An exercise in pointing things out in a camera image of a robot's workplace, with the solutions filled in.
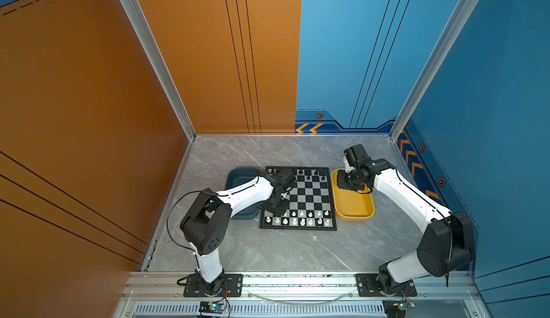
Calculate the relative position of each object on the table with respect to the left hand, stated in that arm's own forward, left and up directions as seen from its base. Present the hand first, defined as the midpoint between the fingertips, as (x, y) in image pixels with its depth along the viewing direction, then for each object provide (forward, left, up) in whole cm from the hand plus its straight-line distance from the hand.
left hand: (280, 210), depth 88 cm
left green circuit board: (-33, +22, -5) cm, 40 cm away
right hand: (+7, -23, +9) cm, 26 cm away
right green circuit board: (-32, -40, -5) cm, 52 cm away
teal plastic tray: (+14, +20, +2) cm, 25 cm away
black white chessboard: (+3, -14, -1) cm, 14 cm away
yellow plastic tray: (+4, -31, -4) cm, 31 cm away
